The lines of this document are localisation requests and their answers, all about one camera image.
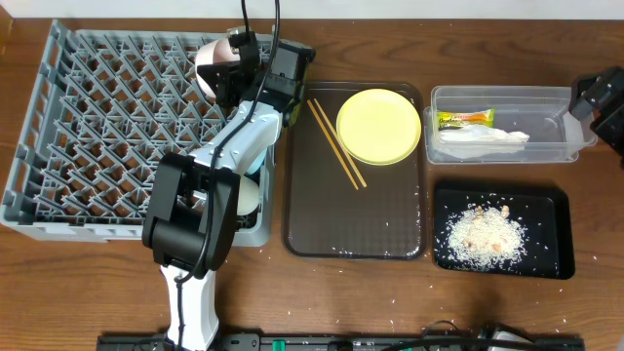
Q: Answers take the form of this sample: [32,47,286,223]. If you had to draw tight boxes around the white bowl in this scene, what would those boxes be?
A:
[195,38,240,98]

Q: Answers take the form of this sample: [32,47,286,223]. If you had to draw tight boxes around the wooden chopstick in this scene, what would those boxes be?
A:
[306,100,359,190]
[311,98,368,189]

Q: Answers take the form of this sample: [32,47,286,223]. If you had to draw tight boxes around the light blue bowl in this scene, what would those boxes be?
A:
[245,149,267,176]

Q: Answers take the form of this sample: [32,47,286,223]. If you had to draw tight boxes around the green yellow snack wrapper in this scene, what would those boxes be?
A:
[437,109,495,129]

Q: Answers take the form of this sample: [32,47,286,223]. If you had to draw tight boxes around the white paper cup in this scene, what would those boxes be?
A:
[237,176,260,216]

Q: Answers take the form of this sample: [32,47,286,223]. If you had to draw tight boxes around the white napkin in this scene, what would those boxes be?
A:
[436,125,529,159]

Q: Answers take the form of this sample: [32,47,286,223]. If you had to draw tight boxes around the yellow plastic plate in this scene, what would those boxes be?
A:
[335,89,421,166]

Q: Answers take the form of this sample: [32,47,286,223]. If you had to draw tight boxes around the rice and food scraps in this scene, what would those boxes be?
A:
[444,205,527,272]

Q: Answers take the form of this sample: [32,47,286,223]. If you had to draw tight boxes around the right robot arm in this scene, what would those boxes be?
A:
[568,66,623,156]

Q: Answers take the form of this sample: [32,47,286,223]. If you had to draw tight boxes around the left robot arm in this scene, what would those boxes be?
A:
[142,42,316,350]

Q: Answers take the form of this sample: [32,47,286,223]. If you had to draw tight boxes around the grey plastic dishwasher rack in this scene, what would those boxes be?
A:
[0,19,283,248]

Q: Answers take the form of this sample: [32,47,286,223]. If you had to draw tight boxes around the black waste tray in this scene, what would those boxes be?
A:
[433,179,575,280]

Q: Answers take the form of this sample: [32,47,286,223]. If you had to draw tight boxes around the clear plastic waste bin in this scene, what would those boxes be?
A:
[423,86,598,164]

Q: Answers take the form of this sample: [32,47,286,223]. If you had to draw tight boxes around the dark brown serving tray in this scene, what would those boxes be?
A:
[283,81,429,260]

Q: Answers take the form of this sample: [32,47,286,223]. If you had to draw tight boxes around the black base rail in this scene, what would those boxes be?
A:
[96,331,586,351]

